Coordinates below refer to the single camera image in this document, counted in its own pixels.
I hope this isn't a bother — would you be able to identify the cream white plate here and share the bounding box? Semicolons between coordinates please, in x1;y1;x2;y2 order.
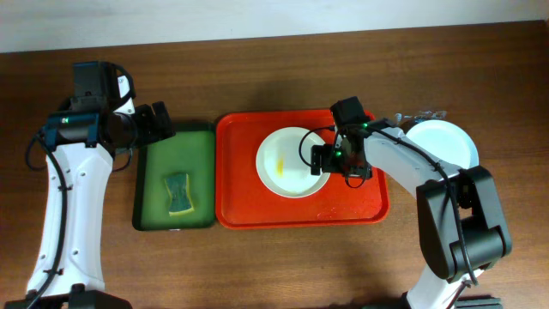
256;127;330;198

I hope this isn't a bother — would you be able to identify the yellow green sponge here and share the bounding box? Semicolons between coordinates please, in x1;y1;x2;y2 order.
165;173;194;216

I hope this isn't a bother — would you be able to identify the light blue plate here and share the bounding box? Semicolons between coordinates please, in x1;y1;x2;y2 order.
406;119;480;168

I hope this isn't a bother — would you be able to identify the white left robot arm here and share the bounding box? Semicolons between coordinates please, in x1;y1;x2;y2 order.
5;101;175;308

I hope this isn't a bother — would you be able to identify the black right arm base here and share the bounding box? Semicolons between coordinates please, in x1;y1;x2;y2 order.
454;297;504;309

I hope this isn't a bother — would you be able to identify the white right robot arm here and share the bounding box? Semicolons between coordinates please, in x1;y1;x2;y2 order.
310;119;512;308

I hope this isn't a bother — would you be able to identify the green plastic tray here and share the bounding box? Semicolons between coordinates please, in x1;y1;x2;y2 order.
132;123;215;231

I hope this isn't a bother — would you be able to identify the red plastic tray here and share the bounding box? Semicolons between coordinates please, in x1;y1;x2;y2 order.
215;109;389;230

